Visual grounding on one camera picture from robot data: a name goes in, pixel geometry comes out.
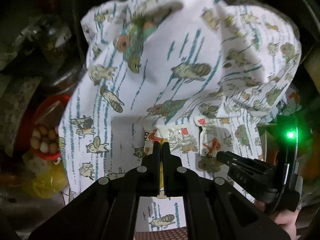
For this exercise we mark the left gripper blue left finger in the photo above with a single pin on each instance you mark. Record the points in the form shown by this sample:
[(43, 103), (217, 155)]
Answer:
[(143, 181)]

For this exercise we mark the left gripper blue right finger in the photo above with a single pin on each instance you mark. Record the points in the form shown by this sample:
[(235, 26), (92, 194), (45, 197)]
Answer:
[(179, 181)]

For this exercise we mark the large chicken wing wrapper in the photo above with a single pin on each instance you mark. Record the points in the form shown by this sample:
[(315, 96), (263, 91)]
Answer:
[(178, 139)]

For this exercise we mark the yellow snack packet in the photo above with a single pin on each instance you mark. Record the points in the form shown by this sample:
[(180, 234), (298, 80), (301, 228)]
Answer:
[(161, 193)]

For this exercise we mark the small chicken wing wrapper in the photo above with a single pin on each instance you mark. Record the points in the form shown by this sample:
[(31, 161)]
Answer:
[(215, 135)]

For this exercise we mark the person hand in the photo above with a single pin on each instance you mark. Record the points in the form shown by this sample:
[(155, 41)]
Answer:
[(286, 219)]

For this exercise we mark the pink plastic basket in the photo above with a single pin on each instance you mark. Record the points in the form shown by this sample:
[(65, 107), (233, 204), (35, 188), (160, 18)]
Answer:
[(174, 234)]

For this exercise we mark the blue white plastic bag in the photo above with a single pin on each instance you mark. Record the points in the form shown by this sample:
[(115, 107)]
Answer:
[(290, 102)]

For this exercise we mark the yellow plastic bag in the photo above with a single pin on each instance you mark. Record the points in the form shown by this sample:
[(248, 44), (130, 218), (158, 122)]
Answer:
[(50, 182)]

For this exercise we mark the red bowl of eggs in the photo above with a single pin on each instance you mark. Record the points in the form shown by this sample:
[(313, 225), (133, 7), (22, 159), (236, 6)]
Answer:
[(40, 131)]

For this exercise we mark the cat print white cloth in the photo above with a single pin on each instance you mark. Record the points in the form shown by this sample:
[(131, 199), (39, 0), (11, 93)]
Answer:
[(161, 63)]

